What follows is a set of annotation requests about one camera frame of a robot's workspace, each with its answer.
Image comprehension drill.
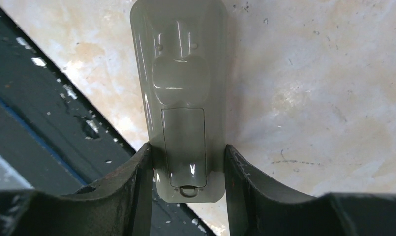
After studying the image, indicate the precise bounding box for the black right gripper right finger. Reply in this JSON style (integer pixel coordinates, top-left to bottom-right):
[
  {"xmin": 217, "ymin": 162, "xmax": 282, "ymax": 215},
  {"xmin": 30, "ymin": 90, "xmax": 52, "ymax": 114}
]
[{"xmin": 224, "ymin": 145, "xmax": 396, "ymax": 236}]

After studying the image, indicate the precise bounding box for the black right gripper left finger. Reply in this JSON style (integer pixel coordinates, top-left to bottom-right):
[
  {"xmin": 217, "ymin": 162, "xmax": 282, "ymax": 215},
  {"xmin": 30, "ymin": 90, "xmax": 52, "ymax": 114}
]
[{"xmin": 0, "ymin": 143, "xmax": 153, "ymax": 236}]

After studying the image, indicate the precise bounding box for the white remote control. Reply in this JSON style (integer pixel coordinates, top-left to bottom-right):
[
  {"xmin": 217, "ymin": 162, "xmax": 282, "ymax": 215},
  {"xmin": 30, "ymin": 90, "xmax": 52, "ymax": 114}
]
[{"xmin": 130, "ymin": 0, "xmax": 227, "ymax": 203}]

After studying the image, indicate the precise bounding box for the grey battery compartment cover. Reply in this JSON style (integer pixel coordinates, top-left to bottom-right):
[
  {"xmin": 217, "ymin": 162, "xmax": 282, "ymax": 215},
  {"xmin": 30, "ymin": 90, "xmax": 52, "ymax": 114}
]
[{"xmin": 161, "ymin": 108, "xmax": 207, "ymax": 187}]

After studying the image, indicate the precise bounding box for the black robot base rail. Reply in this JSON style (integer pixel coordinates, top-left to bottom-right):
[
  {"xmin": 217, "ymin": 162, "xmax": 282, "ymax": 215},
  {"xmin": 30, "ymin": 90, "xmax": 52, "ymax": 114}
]
[{"xmin": 0, "ymin": 0, "xmax": 218, "ymax": 236}]

